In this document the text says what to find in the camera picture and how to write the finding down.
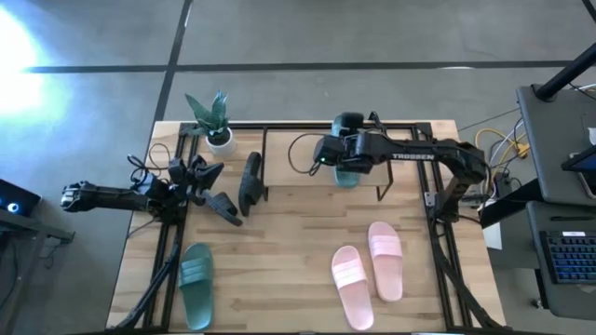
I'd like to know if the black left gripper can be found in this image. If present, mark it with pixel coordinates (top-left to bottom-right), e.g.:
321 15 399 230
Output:
167 155 225 207

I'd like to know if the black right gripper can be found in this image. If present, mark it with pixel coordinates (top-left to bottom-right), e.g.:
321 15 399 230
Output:
314 130 374 176

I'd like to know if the green rubber slide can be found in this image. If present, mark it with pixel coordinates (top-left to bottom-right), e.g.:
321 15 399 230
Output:
178 242 216 332
331 112 365 190

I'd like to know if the black rubber slide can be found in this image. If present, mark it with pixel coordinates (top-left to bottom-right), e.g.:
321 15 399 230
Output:
200 190 244 228
237 151 264 218

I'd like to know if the pink rubber slide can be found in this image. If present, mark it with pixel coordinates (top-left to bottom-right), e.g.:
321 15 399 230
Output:
367 221 404 302
331 245 375 332

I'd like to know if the snake plant in white pot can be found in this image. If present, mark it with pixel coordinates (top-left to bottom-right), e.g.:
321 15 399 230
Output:
184 90 237 157

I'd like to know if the grey side table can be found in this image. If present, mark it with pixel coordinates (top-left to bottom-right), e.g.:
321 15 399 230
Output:
0 208 75 246

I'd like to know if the white paper sheet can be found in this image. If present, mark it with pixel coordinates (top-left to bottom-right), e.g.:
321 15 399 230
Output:
481 222 504 251

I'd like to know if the black device with blue light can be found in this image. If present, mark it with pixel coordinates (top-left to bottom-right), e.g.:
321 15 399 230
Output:
0 179 42 218

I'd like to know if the grey desk surface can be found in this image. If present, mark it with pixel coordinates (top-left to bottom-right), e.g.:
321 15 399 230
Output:
525 200 596 322
515 84 596 208

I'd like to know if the black round pole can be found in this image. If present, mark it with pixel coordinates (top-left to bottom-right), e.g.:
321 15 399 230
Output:
534 41 596 101

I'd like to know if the tablet with blue screen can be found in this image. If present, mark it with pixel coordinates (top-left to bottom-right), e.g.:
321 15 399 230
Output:
561 144 596 199

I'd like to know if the backlit black keyboard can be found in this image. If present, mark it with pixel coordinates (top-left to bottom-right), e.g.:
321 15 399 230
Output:
539 230 596 285

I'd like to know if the black frame-mounted camera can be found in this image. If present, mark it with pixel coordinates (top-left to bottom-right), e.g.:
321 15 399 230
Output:
367 110 387 134

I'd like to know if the black aluminium frame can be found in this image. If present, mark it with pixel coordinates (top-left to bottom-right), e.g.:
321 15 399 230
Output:
104 121 508 334

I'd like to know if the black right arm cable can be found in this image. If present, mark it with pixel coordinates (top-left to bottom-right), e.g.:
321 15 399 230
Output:
286 132 328 178

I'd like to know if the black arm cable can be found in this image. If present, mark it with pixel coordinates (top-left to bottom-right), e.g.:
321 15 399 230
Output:
126 141 172 187
286 132 328 178

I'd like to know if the wooden shelf with black frame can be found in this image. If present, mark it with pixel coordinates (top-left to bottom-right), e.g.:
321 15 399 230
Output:
261 125 395 202

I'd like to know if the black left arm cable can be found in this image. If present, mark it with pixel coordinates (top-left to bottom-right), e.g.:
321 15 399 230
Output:
126 141 172 187

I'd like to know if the yellow cable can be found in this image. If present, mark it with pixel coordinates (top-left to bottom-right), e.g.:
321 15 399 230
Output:
473 127 530 165

